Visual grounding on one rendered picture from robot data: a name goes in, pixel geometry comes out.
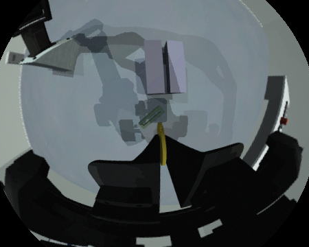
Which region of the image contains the gold coin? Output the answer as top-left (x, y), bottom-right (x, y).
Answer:
top-left (157, 123), bottom-right (166, 165)

